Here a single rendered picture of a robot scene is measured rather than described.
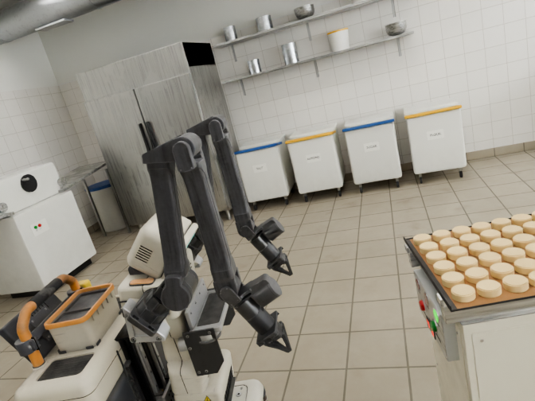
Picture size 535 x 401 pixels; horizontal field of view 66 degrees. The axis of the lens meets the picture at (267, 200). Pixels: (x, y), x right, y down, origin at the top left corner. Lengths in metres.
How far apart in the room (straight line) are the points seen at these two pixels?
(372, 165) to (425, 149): 0.56
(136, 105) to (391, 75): 2.92
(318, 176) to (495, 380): 3.72
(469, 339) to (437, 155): 3.62
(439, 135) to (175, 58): 2.87
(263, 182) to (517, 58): 3.04
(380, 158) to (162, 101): 2.46
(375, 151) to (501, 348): 3.59
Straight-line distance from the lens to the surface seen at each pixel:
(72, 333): 1.49
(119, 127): 5.11
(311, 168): 4.65
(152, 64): 4.83
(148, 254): 1.25
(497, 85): 5.29
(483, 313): 1.09
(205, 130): 1.39
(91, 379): 1.38
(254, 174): 4.81
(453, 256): 1.20
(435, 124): 4.55
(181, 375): 1.45
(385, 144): 4.54
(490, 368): 1.17
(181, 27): 5.63
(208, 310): 1.40
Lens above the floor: 1.48
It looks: 16 degrees down
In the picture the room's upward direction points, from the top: 15 degrees counter-clockwise
